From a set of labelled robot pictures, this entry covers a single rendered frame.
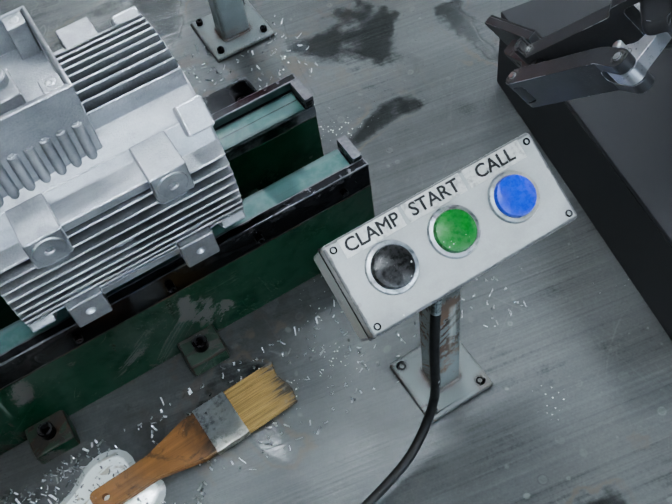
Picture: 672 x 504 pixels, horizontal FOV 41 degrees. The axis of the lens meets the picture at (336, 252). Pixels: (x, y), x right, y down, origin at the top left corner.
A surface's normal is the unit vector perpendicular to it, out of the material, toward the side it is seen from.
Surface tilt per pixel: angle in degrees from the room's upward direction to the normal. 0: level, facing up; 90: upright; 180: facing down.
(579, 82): 101
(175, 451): 0
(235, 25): 90
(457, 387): 0
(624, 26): 91
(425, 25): 0
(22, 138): 90
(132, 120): 32
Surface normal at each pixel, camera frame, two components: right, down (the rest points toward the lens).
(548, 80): -0.46, 0.85
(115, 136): 0.22, -0.04
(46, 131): 0.51, 0.69
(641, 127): -0.14, -0.54
